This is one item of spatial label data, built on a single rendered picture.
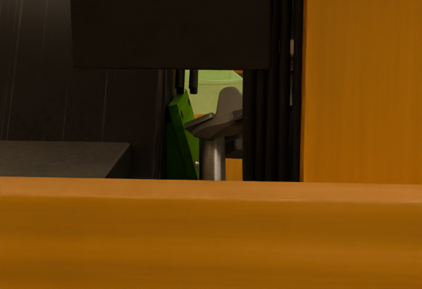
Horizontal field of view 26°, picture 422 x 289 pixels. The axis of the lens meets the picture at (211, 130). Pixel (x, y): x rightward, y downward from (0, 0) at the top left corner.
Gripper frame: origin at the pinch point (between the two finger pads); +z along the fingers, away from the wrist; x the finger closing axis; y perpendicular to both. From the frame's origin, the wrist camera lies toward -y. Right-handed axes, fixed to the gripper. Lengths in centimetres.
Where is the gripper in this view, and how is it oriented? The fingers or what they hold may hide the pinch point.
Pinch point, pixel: (208, 145)
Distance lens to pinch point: 105.2
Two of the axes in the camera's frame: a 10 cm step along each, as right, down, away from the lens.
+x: -2.5, -5.4, -8.0
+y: -1.2, -8.1, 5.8
